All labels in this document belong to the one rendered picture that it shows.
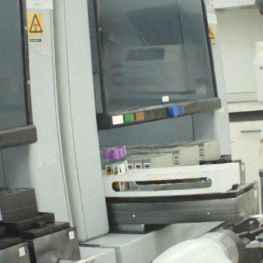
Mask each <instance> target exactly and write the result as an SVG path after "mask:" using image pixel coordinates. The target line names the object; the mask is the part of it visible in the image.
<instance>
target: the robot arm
mask: <svg viewBox="0 0 263 263"><path fill-rule="evenodd" d="M249 227H250V224H249V218H245V219H244V220H242V221H240V222H239V223H237V224H235V225H234V224H233V223H229V224H228V229H227V230H225V229H224V228H223V227H221V228H219V229H218V230H216V231H214V232H210V233H209V232H207V233H206V234H204V235H202V236H200V237H198V238H196V239H194V240H187V241H184V242H181V243H179V244H176V245H175V246H173V247H170V248H169V249H167V250H166V251H164V252H162V253H161V254H160V256H158V257H157V258H156V259H155V260H154V261H153V262H152V263H239V261H240V260H241V258H242V256H243V254H244V252H247V251H249V250H250V249H251V248H256V249H258V250H259V251H261V252H263V223H262V224H261V227H260V228H257V229H255V230H252V231H250V230H249Z"/></svg>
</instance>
